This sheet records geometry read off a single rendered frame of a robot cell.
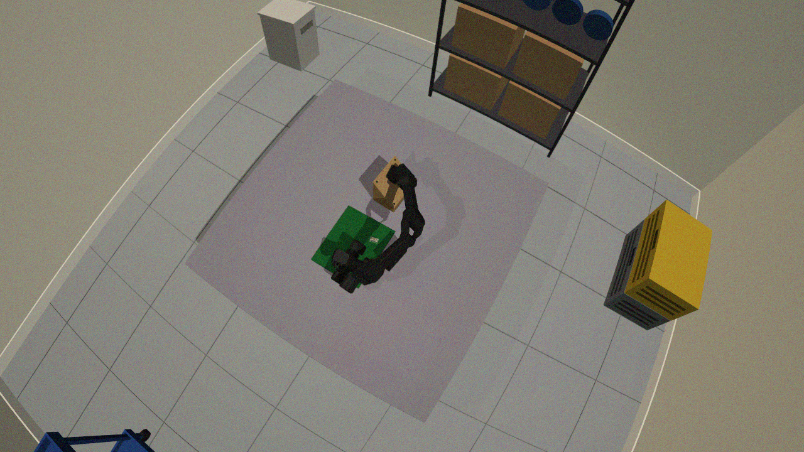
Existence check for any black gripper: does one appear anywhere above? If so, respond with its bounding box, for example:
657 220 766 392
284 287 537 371
331 240 366 284

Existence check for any green circuit board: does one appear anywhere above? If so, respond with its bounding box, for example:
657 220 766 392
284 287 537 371
311 205 395 273

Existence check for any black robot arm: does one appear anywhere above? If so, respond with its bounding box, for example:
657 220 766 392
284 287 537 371
331 163 425 293

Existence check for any black computer fan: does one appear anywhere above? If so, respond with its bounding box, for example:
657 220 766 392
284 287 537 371
385 249 407 271

